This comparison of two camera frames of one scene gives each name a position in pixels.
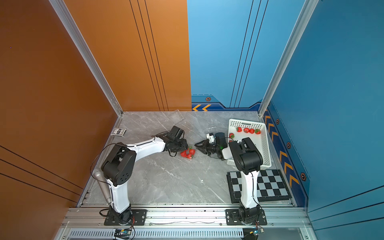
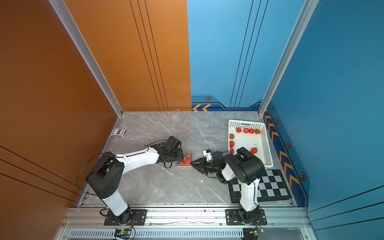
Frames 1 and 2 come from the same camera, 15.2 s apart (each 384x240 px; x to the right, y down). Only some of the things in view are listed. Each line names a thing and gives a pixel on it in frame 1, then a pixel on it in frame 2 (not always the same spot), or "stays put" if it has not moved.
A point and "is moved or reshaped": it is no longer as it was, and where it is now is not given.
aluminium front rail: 276,217 stays put
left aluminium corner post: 87,53 stays put
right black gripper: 204,147 to 201,167
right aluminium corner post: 308,9 stays put
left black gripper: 185,145 to 180,151
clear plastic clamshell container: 188,153 is moved or reshaped
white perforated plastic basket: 239,129 stays put
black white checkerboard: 271,186 stays put
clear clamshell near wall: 177,118 stays put
